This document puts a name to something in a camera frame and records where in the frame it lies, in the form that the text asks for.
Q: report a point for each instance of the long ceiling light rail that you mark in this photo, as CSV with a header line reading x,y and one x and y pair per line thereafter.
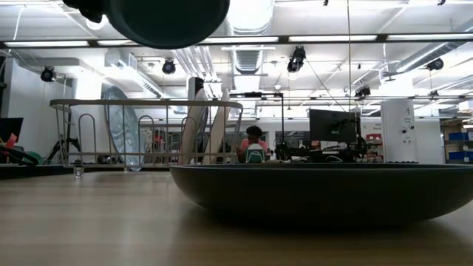
x,y
332,38

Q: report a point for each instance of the silver ceiling duct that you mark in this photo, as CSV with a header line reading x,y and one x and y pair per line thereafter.
x,y
436,53

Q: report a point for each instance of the black computer monitor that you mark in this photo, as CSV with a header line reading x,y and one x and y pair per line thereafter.
x,y
329,125

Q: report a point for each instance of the storage shelf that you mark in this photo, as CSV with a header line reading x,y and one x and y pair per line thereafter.
x,y
447,147

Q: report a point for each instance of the black flat panel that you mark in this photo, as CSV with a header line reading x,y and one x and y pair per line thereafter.
x,y
9,127

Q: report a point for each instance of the dark green deep bowl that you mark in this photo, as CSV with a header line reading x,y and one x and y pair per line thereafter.
x,y
314,196

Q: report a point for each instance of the ceiling air vent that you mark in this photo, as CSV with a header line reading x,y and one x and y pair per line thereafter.
x,y
247,61

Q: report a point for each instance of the light blue patterned plate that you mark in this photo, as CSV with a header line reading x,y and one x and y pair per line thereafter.
x,y
118,125

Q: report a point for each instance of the blue storage bin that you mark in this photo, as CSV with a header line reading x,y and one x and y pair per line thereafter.
x,y
462,136
462,155

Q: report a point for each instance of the red patterned plate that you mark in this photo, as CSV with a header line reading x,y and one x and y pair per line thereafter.
x,y
190,136

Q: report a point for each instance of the white column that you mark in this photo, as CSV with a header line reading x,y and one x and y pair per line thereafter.
x,y
192,85

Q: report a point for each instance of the person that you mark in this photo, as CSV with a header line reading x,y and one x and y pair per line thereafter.
x,y
253,133

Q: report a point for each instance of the green glossy shallow bowl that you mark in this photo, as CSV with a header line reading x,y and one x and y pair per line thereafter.
x,y
166,26

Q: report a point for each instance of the black ceiling camera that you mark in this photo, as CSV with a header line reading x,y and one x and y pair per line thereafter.
x,y
363,91
48,74
436,64
295,63
169,67

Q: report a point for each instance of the teal white chair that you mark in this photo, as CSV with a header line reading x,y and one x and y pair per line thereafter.
x,y
255,153

